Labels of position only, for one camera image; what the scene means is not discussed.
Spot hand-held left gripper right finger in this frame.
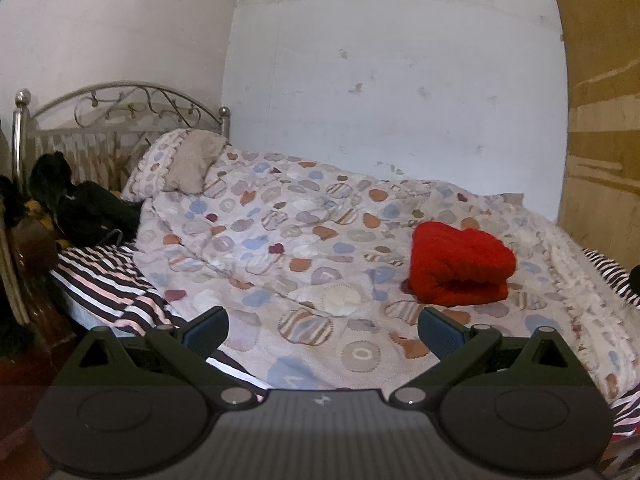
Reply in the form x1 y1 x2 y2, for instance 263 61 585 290
389 308 591 410

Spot metal bed headboard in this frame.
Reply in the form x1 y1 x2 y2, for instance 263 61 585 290
12 80 232 197

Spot beige frilled pillow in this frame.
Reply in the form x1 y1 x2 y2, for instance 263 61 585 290
121 128 229 204

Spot wooden board panel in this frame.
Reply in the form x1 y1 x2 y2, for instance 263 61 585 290
556 0 640 267

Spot patterned white comforter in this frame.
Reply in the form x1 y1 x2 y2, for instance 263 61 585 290
134 145 628 402

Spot red knit sweater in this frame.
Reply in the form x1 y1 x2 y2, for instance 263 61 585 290
408 221 517 307

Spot dark wooden bedside furniture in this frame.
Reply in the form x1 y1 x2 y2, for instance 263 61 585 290
0 217 76 361

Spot striped bed sheet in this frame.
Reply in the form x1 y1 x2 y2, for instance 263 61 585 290
50 242 640 467

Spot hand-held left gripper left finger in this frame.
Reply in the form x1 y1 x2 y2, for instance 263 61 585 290
55 306 257 411

